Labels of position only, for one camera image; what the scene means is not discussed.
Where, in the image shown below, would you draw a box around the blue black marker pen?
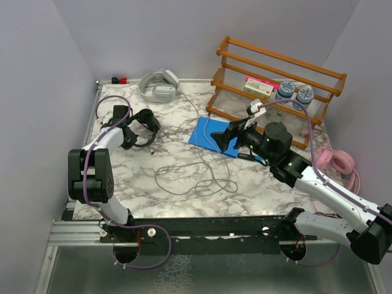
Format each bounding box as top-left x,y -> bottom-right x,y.
237,153 -> 265,164

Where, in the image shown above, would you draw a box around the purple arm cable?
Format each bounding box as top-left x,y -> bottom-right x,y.
81,95 -> 173,271
258,98 -> 392,268

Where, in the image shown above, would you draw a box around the blue white jar left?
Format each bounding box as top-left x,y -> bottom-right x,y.
275,81 -> 296,100

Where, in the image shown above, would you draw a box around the red black emergency button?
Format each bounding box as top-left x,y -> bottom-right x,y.
111,77 -> 127,85

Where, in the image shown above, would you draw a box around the black headphones with cable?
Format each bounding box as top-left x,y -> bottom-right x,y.
126,108 -> 160,154

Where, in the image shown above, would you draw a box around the wooden two-tier rack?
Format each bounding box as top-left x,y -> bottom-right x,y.
206,36 -> 347,131

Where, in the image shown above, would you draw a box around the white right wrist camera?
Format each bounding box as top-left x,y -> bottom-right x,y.
246,99 -> 266,124

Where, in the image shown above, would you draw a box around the blue white jar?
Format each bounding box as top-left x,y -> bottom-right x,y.
275,81 -> 296,100
293,86 -> 315,110

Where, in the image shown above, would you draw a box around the blue white jar right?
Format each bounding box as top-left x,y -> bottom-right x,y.
293,86 -> 315,110

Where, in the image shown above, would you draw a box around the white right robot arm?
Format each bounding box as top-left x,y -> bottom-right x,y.
211,119 -> 391,265

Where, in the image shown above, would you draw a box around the grey white headphones with cable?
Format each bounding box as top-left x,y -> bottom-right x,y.
138,69 -> 239,198

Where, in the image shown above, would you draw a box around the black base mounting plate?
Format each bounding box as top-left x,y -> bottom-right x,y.
100,216 -> 306,255

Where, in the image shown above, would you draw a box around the pink headphones with cable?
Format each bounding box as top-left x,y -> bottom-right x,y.
312,129 -> 361,194

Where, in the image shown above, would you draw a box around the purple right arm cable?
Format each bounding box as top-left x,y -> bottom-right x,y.
258,98 -> 392,268

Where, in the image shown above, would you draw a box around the white green cardboard box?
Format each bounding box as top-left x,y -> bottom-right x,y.
244,78 -> 274,99

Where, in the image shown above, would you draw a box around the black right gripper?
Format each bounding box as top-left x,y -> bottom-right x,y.
209,116 -> 275,164

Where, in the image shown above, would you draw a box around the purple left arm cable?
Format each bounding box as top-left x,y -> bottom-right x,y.
81,95 -> 173,271

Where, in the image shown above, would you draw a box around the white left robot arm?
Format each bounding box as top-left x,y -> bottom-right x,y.
68,105 -> 138,242

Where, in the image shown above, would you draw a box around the clear tape roll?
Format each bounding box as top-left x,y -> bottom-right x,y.
265,108 -> 284,123

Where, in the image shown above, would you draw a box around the blue plastic board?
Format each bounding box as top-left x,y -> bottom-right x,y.
188,117 -> 239,158

